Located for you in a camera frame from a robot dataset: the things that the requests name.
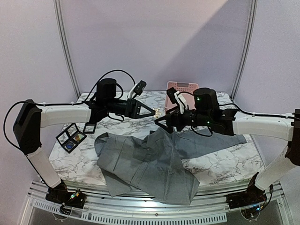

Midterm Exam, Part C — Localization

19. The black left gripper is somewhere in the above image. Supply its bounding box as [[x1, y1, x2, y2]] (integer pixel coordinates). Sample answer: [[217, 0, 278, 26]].
[[105, 98, 155, 119]]

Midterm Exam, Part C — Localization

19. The grey button-up shirt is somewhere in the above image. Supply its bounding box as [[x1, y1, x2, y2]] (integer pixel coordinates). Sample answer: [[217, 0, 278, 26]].
[[94, 128, 246, 205]]

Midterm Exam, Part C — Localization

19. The round green orange badge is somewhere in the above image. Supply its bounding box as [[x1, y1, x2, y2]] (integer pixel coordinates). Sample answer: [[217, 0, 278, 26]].
[[75, 134, 84, 142]]

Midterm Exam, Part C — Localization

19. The round blue badge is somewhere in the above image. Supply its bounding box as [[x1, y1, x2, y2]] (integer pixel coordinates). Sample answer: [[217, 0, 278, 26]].
[[66, 143, 73, 149]]

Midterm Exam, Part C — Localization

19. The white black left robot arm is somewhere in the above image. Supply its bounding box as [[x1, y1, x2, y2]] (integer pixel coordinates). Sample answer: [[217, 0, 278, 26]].
[[13, 78, 155, 214]]

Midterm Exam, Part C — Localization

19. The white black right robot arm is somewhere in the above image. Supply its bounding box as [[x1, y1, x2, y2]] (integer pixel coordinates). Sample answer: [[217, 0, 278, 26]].
[[155, 88, 300, 212]]

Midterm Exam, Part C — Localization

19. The pink perforated plastic basket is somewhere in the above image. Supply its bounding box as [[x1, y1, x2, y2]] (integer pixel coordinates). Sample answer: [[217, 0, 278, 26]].
[[166, 81, 199, 109]]

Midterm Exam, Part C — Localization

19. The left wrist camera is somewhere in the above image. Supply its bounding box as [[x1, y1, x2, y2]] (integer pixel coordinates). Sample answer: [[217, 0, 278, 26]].
[[127, 80, 147, 99]]

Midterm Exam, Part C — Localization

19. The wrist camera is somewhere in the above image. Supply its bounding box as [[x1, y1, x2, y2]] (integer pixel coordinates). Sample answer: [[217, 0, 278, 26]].
[[127, 80, 147, 99], [165, 87, 188, 114]]

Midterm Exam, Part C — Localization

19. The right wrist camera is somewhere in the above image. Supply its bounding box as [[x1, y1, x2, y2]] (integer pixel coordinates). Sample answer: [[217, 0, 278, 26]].
[[165, 87, 188, 114]]

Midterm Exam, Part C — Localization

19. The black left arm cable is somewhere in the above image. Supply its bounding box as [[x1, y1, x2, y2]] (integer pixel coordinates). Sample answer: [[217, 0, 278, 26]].
[[3, 69, 136, 150]]

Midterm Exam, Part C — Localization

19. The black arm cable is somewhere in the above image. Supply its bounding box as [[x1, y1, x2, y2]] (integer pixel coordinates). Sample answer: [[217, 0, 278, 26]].
[[3, 69, 136, 150], [192, 103, 296, 138]]

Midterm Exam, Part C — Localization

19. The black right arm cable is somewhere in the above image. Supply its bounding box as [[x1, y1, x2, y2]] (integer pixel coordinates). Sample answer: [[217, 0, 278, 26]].
[[192, 103, 296, 138]]

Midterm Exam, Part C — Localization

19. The black frame display box pair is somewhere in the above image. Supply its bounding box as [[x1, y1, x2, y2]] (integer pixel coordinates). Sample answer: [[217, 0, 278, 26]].
[[56, 123, 87, 154]]

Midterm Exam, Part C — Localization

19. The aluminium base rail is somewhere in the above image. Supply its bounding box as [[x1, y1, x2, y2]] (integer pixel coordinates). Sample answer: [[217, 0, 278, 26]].
[[20, 181, 293, 225]]

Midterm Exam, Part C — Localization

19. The left aluminium corner post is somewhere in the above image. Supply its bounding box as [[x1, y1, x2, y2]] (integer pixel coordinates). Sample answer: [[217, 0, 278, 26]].
[[53, 0, 81, 97]]

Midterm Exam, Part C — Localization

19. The aluminium corner post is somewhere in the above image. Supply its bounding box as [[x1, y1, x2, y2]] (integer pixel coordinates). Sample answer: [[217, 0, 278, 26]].
[[53, 0, 81, 97], [230, 0, 258, 100]]

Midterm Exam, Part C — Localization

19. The right aluminium corner post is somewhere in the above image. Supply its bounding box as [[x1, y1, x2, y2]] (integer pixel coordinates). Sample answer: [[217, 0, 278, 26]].
[[230, 0, 258, 100]]

